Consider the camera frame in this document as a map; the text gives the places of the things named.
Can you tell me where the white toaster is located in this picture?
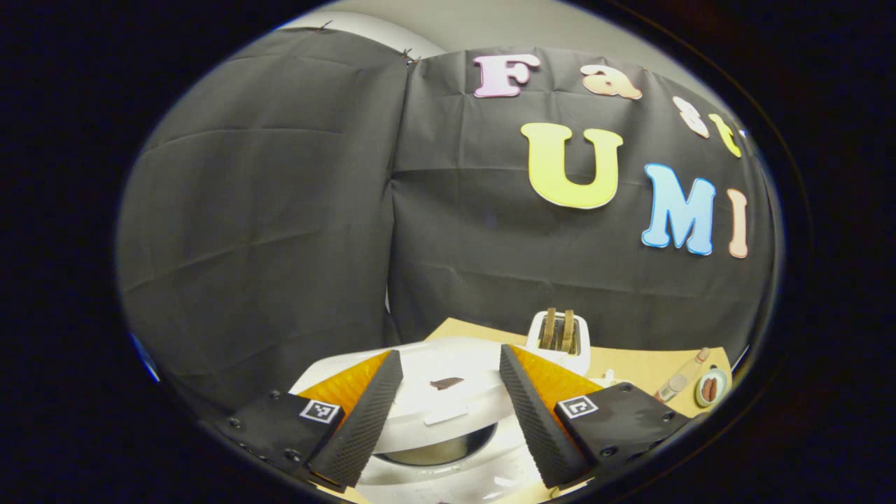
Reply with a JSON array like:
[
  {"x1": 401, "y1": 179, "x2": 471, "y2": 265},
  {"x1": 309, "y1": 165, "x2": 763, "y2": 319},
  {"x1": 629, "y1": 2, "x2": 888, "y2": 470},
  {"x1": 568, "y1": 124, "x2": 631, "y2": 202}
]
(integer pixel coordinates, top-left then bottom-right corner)
[{"x1": 526, "y1": 309, "x2": 591, "y2": 375}]

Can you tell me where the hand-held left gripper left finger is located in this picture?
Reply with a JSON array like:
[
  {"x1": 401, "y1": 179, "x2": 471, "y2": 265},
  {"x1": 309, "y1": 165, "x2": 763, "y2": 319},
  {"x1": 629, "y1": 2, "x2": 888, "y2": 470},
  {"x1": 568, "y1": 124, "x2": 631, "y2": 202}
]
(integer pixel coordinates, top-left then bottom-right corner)
[{"x1": 216, "y1": 350, "x2": 405, "y2": 489}]

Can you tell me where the white rice cooker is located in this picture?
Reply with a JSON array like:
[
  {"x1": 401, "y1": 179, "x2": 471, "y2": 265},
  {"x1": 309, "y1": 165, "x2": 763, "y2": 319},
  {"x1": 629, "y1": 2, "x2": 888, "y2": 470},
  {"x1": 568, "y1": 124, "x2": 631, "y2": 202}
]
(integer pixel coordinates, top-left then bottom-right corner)
[{"x1": 290, "y1": 337, "x2": 554, "y2": 504}]

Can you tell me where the pale green plate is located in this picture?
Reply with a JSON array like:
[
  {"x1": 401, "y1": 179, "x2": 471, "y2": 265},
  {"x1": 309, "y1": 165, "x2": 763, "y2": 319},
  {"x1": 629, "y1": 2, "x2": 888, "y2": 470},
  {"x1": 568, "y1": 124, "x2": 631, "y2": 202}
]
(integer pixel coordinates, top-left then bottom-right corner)
[{"x1": 695, "y1": 369, "x2": 729, "y2": 408}]

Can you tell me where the black backdrop cloth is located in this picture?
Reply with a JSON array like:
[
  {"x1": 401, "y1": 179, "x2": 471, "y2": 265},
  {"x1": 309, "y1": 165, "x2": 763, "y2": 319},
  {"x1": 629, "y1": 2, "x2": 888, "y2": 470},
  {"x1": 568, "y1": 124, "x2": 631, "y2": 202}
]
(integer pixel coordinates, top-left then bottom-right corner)
[{"x1": 118, "y1": 28, "x2": 778, "y2": 414}]

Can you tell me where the clear plastic water bottle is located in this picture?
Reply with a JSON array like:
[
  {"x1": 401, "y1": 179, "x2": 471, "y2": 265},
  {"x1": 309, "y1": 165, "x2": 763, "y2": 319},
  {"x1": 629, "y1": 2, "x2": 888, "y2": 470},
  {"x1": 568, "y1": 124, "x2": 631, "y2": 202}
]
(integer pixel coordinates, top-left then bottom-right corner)
[{"x1": 654, "y1": 348, "x2": 711, "y2": 402}]

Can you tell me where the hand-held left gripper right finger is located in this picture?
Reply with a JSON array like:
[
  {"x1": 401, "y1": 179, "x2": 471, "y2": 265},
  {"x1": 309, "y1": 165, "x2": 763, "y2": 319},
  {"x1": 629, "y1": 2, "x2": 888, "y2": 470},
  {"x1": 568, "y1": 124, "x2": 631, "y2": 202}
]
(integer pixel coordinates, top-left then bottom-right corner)
[{"x1": 499, "y1": 344, "x2": 690, "y2": 489}]

